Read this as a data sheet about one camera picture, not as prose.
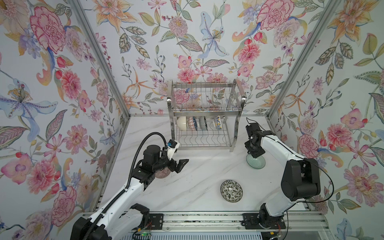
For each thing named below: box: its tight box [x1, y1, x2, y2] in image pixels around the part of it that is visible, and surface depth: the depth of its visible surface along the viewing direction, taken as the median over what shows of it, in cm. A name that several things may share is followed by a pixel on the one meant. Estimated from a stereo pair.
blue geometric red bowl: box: [188, 116, 198, 131], surface depth 103 cm
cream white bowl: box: [177, 116, 187, 131], surface depth 103 cm
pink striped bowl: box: [155, 167, 171, 179], surface depth 90 cm
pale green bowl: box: [246, 154, 266, 170], surface depth 93 cm
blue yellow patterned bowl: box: [215, 115, 223, 131], surface depth 103 cm
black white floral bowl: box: [220, 180, 243, 203], surface depth 84 cm
